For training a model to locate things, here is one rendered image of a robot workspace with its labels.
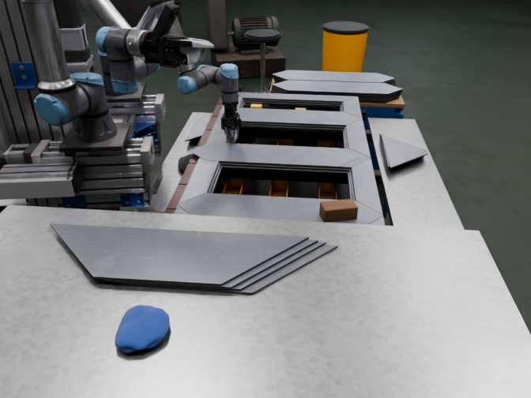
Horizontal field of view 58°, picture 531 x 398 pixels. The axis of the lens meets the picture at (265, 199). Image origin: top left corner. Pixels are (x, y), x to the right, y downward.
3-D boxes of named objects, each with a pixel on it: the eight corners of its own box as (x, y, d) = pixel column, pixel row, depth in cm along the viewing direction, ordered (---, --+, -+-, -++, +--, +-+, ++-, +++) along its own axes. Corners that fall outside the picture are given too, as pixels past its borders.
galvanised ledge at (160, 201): (224, 118, 295) (224, 113, 294) (171, 246, 185) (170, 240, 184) (193, 116, 297) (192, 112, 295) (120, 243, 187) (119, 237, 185)
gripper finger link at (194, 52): (212, 64, 133) (183, 60, 136) (213, 42, 131) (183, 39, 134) (208, 65, 131) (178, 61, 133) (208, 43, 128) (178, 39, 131)
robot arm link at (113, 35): (112, 51, 148) (107, 22, 144) (143, 54, 145) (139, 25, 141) (96, 58, 142) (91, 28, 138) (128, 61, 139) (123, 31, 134)
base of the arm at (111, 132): (70, 143, 174) (65, 118, 168) (80, 126, 186) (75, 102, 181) (113, 141, 175) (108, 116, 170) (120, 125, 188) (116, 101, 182)
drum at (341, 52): (355, 88, 541) (362, 20, 502) (366, 103, 502) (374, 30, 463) (314, 88, 537) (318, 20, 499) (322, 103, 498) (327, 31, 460)
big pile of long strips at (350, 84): (394, 82, 312) (396, 73, 308) (404, 104, 278) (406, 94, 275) (273, 78, 317) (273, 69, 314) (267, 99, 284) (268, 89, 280)
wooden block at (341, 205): (351, 210, 173) (352, 198, 170) (356, 219, 168) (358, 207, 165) (318, 213, 171) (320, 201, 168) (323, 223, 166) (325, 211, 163)
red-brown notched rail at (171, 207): (229, 103, 286) (229, 92, 282) (150, 288, 149) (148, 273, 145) (223, 102, 286) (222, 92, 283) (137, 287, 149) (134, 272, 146)
